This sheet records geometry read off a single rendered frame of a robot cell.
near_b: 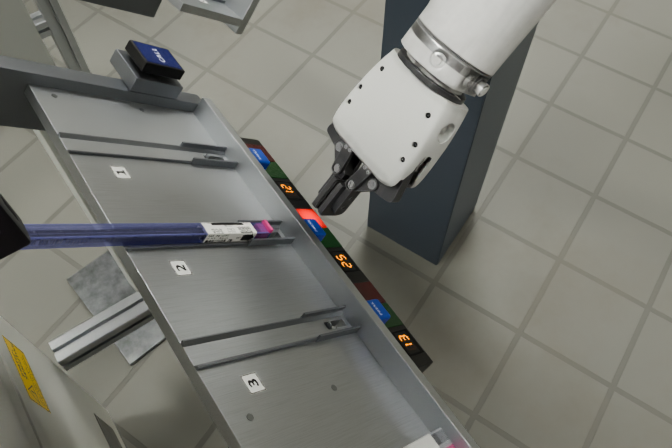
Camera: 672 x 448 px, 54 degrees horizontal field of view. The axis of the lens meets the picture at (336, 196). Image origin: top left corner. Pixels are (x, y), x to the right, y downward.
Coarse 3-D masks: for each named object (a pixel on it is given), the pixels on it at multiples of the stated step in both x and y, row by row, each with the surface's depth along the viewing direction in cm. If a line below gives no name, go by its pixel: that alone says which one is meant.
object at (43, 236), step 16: (32, 224) 44; (48, 224) 45; (64, 224) 46; (80, 224) 47; (96, 224) 48; (112, 224) 49; (128, 224) 50; (144, 224) 51; (160, 224) 52; (176, 224) 54; (192, 224) 55; (256, 224) 61; (32, 240) 43; (48, 240) 44; (64, 240) 45; (80, 240) 46; (96, 240) 47; (112, 240) 48; (128, 240) 49; (144, 240) 50; (160, 240) 52; (176, 240) 53; (192, 240) 54
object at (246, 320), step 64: (64, 128) 56; (128, 128) 63; (192, 128) 70; (128, 192) 55; (192, 192) 61; (128, 256) 49; (192, 256) 54; (256, 256) 59; (192, 320) 48; (256, 320) 52; (320, 320) 58; (256, 384) 47; (320, 384) 51; (384, 384) 56
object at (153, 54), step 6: (138, 42) 67; (138, 48) 66; (144, 48) 67; (150, 48) 68; (156, 48) 69; (144, 54) 66; (150, 54) 67; (156, 54) 68; (162, 54) 69; (168, 54) 70; (150, 60) 66; (156, 60) 67; (162, 60) 67; (168, 60) 68; (174, 60) 69; (174, 66) 68
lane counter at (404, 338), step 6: (402, 330) 67; (396, 336) 65; (402, 336) 66; (408, 336) 67; (402, 342) 65; (408, 342) 66; (414, 342) 66; (408, 348) 65; (414, 348) 66; (420, 348) 66; (408, 354) 64; (414, 354) 65
